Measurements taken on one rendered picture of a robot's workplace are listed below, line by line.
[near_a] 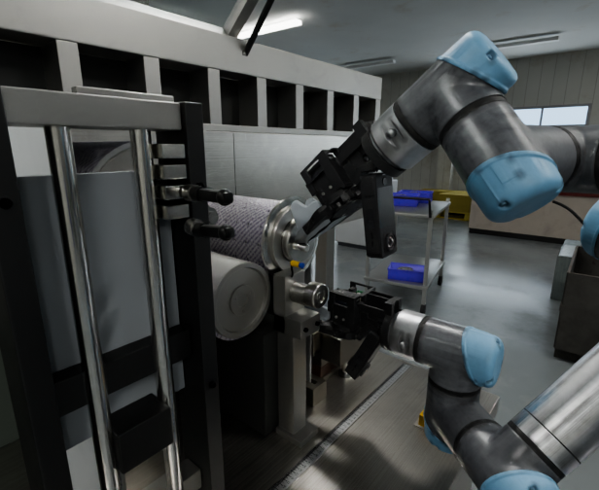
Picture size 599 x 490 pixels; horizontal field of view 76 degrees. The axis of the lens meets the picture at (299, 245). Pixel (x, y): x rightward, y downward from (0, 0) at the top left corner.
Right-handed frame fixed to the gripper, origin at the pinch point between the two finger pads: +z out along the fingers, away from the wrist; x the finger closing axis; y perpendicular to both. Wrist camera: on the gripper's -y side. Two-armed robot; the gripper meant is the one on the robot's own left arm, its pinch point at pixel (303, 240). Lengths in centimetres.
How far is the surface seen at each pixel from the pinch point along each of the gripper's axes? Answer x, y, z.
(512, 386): -192, -100, 76
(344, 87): -66, 50, 7
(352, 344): -16.5, -19.4, 16.6
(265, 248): 4.6, 1.9, 3.8
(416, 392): -23.9, -34.7, 14.2
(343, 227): -408, 92, 264
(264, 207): 1.0, 8.6, 2.8
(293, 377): 3.2, -18.0, 14.6
